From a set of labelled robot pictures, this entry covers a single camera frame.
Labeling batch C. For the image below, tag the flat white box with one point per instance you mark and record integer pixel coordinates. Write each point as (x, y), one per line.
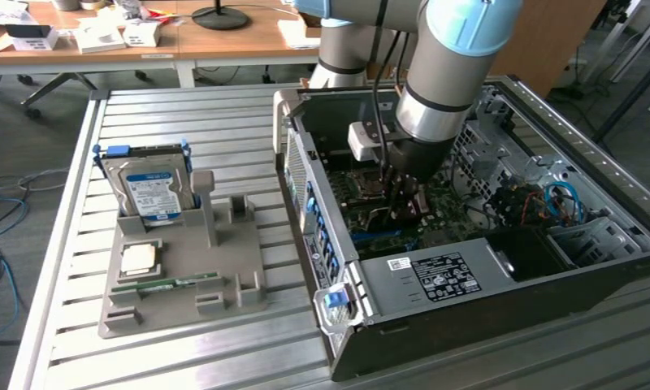
(100, 40)

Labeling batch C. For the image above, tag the grey metal disk bay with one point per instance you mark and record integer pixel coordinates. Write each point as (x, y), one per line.
(601, 239)

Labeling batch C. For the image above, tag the open white box black inside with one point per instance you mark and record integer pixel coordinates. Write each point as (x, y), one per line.
(32, 40)

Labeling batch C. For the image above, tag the wooden desk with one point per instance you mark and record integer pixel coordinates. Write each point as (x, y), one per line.
(222, 42)

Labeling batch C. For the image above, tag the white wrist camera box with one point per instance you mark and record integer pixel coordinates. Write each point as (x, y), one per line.
(364, 142)

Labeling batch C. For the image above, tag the small white labelled box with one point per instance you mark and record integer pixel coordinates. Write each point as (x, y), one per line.
(140, 36)

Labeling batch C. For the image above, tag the hard disk in blue carrier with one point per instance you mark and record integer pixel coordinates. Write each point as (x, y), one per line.
(148, 191)

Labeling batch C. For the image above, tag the green GPU with black fan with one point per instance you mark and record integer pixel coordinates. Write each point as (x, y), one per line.
(379, 221)

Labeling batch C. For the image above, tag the grey plastic parts rack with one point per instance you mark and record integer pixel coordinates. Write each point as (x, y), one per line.
(195, 260)

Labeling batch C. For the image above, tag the black open PC case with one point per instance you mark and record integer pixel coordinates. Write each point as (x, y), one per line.
(466, 325)

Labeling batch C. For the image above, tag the white paper sheets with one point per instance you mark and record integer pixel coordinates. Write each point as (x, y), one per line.
(298, 34)

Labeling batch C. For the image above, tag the black round monitor stand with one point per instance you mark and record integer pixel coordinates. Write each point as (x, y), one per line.
(220, 18)

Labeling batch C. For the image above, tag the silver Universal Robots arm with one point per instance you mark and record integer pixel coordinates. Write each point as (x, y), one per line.
(455, 61)

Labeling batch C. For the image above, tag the blue expansion slot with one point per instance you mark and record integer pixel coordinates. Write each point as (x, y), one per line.
(376, 235)

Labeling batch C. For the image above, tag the grey power supply unit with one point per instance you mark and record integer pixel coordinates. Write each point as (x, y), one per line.
(407, 280)

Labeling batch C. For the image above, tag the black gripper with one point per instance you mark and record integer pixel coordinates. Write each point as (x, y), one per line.
(420, 158)

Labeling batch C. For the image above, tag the silver CPU chip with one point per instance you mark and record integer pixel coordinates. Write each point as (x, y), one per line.
(139, 260)

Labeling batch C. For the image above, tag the wooden cabinet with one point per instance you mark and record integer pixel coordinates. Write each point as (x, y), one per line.
(559, 40)

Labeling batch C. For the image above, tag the black plastic shroud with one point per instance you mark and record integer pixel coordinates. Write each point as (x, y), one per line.
(531, 256)

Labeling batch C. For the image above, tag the metal CPU socket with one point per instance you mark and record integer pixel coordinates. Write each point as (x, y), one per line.
(366, 187)

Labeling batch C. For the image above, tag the green motherboard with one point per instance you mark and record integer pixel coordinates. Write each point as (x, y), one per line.
(450, 221)

